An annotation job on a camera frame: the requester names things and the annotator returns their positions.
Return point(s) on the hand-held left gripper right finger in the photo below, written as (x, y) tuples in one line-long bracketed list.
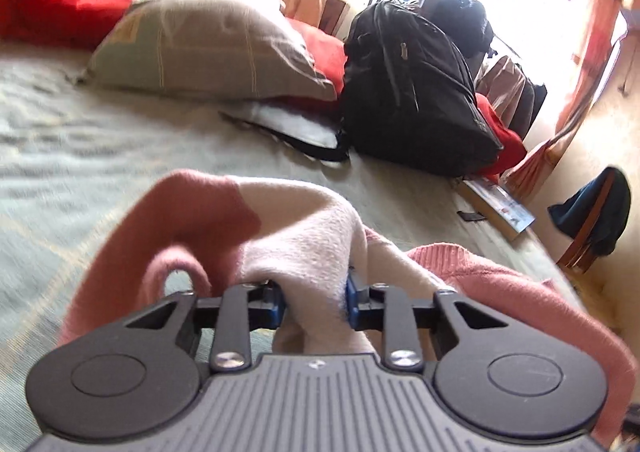
[(351, 303)]

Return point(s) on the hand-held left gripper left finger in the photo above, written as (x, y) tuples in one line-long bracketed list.
[(274, 303)]

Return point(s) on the pink and white sweater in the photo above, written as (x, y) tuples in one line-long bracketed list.
[(300, 232)]

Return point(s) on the small black phone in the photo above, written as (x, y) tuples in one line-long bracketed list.
[(472, 216)]

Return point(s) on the book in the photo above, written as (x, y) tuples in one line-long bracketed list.
[(500, 207)]

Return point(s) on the black backpack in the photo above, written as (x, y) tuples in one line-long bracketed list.
[(410, 92)]

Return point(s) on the wooden chair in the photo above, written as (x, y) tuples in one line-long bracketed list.
[(575, 252)]

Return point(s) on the dark jacket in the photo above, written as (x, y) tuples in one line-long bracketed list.
[(585, 212)]

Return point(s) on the red blanket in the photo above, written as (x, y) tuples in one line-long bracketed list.
[(325, 52)]

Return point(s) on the brown hanging garment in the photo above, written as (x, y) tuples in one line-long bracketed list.
[(510, 87)]

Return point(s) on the grey-green pillow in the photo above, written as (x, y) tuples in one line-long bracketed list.
[(210, 42)]

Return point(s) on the orange curtain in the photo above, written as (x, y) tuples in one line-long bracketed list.
[(600, 32)]

